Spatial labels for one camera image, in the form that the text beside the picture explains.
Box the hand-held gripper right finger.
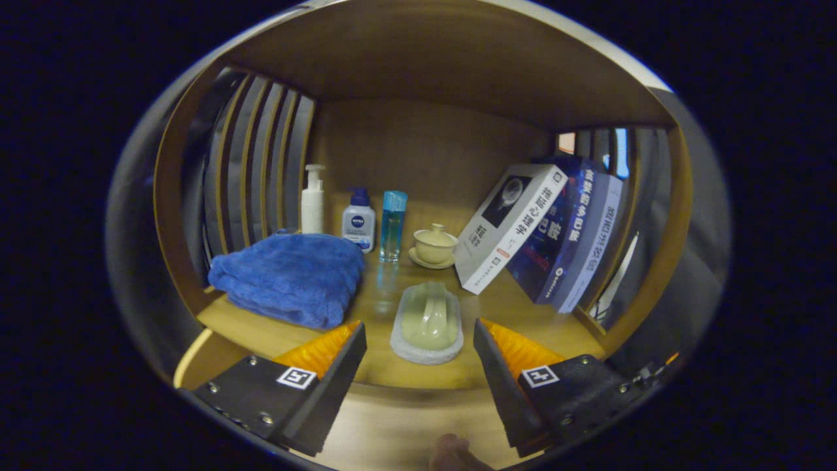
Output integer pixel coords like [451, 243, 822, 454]
[473, 318, 648, 459]

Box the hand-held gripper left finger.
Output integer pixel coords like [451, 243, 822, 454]
[178, 320, 368, 457]

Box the wooden drawer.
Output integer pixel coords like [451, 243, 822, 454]
[173, 327, 524, 471]

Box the green scrub brush white sponge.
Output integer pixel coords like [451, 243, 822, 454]
[390, 282, 465, 366]

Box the wooden countertop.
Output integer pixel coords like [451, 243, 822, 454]
[196, 242, 609, 391]

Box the wooden cabinet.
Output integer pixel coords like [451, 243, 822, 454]
[152, 0, 694, 393]

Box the blue folded towel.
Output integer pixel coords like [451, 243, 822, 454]
[208, 230, 366, 330]

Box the dark blue book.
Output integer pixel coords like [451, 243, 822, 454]
[505, 156, 596, 305]

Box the beige lidded teacup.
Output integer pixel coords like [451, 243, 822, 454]
[409, 223, 460, 270]

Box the white book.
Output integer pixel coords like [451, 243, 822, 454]
[454, 164, 570, 295]

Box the pale blue book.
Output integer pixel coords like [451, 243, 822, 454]
[548, 171, 625, 315]

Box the white bottle with blue cap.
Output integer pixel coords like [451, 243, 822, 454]
[342, 188, 377, 254]

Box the clear blue bottle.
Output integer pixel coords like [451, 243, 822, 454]
[379, 190, 409, 263]

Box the white pump bottle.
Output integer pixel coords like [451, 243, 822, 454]
[301, 164, 326, 235]

